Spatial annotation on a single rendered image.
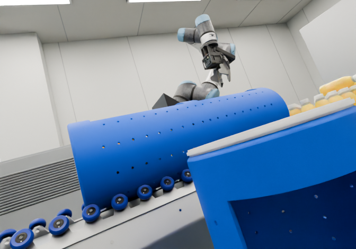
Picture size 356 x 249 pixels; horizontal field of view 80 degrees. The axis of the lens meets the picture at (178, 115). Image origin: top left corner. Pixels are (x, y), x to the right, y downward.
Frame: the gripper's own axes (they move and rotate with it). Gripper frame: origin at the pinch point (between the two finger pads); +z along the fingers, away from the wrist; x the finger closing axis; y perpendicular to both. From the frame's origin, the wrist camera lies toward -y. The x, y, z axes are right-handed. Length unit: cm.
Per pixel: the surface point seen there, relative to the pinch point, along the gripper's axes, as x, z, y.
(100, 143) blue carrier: 12, 19, 60
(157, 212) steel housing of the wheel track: 10, 42, 48
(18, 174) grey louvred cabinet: -151, 5, 115
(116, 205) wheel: 10, 37, 59
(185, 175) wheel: 9, 34, 36
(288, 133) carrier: 57, 30, 44
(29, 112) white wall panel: -248, -84, 119
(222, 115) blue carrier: 11.4, 17.8, 16.7
